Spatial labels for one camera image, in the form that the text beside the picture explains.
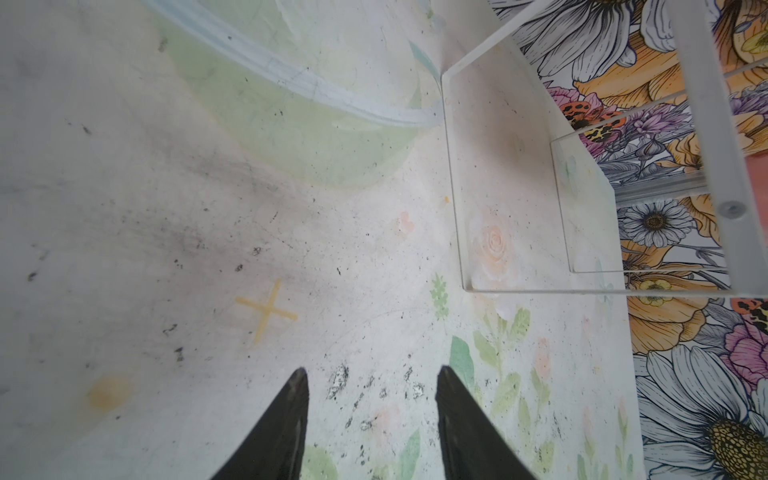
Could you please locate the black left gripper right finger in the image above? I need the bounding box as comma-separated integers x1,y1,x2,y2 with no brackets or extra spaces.
436,365,535,480

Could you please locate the bamboo two-tier shelf white frame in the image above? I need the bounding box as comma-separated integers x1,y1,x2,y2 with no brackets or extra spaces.
440,0,768,299

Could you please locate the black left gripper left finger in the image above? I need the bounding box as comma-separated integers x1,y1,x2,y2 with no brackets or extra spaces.
213,367,309,479

